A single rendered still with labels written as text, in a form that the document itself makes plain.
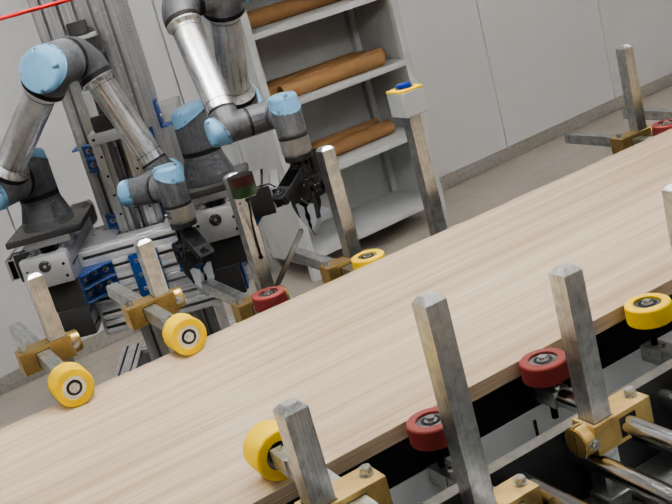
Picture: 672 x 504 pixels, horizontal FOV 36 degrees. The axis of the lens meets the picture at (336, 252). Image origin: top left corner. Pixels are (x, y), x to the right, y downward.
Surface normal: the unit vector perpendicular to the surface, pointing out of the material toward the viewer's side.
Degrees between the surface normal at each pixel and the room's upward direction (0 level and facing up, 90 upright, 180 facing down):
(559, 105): 90
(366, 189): 90
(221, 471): 0
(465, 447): 90
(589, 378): 90
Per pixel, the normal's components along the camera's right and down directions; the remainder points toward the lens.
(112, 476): -0.25, -0.92
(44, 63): -0.30, 0.30
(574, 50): 0.55, 0.12
